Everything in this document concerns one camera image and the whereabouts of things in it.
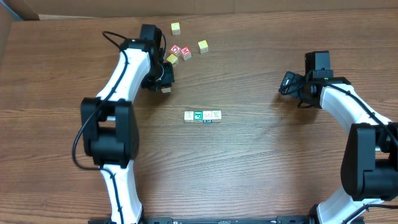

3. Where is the red I wooden block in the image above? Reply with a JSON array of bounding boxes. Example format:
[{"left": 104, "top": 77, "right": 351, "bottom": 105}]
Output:
[{"left": 161, "top": 87, "right": 172, "bottom": 93}]

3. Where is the white K wooden block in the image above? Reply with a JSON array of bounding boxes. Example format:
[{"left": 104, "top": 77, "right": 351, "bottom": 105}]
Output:
[{"left": 184, "top": 111, "right": 195, "bottom": 123}]

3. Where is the yellow wooden block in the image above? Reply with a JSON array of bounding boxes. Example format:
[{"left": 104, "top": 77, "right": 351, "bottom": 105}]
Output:
[
  {"left": 198, "top": 40, "right": 209, "bottom": 54},
  {"left": 166, "top": 54, "right": 179, "bottom": 68},
  {"left": 170, "top": 22, "right": 181, "bottom": 35}
]

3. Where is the green wooden block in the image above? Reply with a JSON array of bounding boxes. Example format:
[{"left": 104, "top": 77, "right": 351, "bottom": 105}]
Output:
[{"left": 193, "top": 111, "right": 203, "bottom": 123}]

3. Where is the white and blue block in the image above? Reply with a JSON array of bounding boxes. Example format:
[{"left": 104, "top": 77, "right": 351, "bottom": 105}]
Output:
[{"left": 203, "top": 111, "right": 212, "bottom": 123}]

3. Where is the white patterned wooden block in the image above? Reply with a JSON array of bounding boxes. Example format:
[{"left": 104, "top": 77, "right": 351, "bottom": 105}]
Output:
[{"left": 211, "top": 110, "right": 222, "bottom": 123}]

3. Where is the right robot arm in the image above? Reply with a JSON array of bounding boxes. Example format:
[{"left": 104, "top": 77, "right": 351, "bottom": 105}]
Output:
[{"left": 277, "top": 51, "right": 397, "bottom": 224}]

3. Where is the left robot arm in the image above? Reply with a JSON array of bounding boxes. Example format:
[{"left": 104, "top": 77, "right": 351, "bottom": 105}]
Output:
[{"left": 72, "top": 24, "right": 175, "bottom": 223}]

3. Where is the red O wooden block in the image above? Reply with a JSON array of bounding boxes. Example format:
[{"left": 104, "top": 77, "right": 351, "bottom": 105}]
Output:
[{"left": 169, "top": 45, "right": 181, "bottom": 57}]

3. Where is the red M wooden block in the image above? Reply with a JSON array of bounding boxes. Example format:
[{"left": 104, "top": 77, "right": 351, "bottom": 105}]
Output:
[{"left": 180, "top": 47, "right": 192, "bottom": 60}]

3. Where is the cardboard back board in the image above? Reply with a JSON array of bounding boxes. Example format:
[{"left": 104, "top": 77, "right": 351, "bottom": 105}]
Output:
[{"left": 1, "top": 0, "right": 397, "bottom": 20}]

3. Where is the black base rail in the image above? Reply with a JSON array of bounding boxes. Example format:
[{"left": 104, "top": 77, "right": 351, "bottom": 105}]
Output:
[{"left": 88, "top": 216, "right": 312, "bottom": 224}]

